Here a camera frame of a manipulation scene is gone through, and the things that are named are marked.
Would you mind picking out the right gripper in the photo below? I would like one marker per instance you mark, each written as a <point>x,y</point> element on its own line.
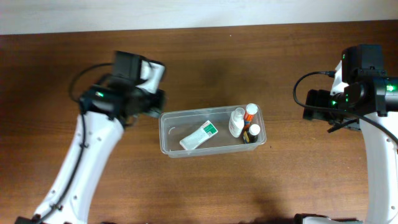
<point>315,104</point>

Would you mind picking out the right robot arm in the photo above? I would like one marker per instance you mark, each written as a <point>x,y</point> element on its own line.
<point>363,97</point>

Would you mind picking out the orange tube white cap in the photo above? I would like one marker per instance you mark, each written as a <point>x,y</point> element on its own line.
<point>250,112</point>

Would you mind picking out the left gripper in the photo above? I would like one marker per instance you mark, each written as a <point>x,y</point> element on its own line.
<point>157,104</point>

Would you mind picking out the white spray bottle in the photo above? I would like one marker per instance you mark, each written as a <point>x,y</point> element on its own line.
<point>236,122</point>

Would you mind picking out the white green medicine box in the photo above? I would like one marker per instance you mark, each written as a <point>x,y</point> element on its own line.
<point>205,132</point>

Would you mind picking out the dark bottle white cap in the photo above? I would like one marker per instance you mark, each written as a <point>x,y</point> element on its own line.
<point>250,135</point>

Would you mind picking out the clear plastic container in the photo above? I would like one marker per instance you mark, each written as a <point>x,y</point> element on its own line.
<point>174,126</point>

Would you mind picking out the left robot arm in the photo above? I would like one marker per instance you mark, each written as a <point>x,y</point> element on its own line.
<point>110,105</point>

